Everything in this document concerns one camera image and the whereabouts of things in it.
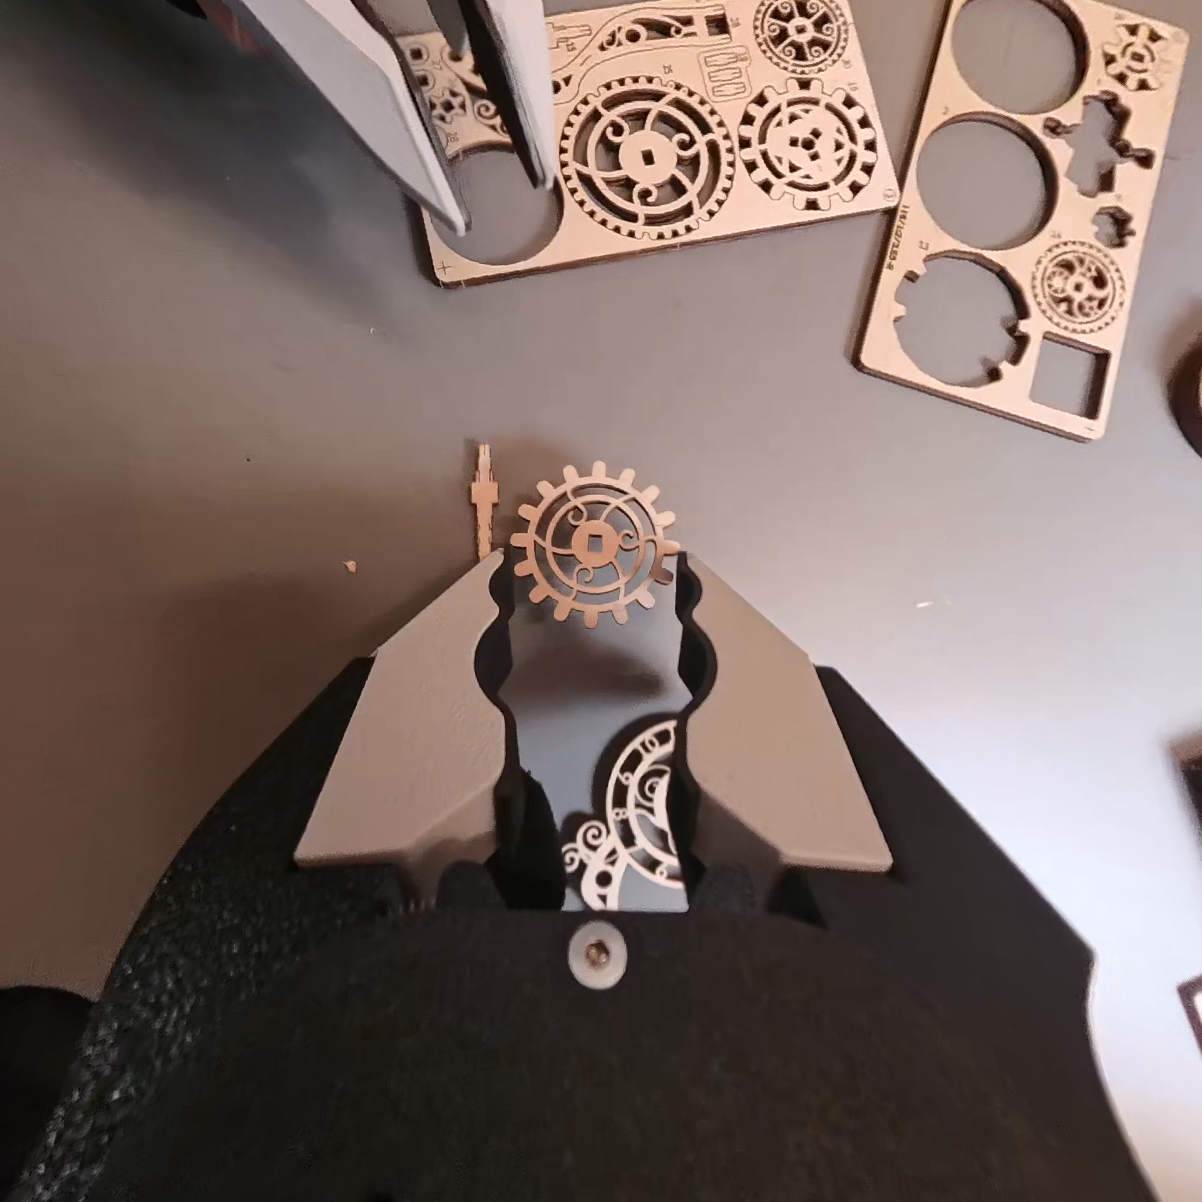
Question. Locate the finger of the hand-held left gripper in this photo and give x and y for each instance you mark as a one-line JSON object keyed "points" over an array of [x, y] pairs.
{"points": [[508, 67], [348, 74]]}

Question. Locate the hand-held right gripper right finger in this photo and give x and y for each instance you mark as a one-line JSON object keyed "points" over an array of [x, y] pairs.
{"points": [[780, 751]]}

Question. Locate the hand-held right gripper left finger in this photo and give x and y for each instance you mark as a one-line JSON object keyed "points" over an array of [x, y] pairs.
{"points": [[413, 751]]}

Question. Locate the wooden sheet with large gears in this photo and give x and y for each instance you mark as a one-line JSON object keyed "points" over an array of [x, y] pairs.
{"points": [[656, 259]]}

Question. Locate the small wooden axle pin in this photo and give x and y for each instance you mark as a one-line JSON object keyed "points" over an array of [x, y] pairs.
{"points": [[482, 498]]}

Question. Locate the wooden sheet with round holes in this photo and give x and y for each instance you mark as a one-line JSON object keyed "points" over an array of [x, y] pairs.
{"points": [[996, 103]]}

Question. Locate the grey desk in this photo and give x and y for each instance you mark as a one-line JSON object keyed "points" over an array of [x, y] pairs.
{"points": [[188, 374]]}

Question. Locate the black puzzle box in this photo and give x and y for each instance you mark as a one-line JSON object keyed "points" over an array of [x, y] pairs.
{"points": [[1190, 780]]}

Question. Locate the person's black printed shirt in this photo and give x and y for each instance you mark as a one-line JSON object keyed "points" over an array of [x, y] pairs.
{"points": [[38, 1080]]}

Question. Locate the assembled wooden gear model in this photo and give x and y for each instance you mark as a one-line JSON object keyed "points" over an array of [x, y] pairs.
{"points": [[1188, 386]]}

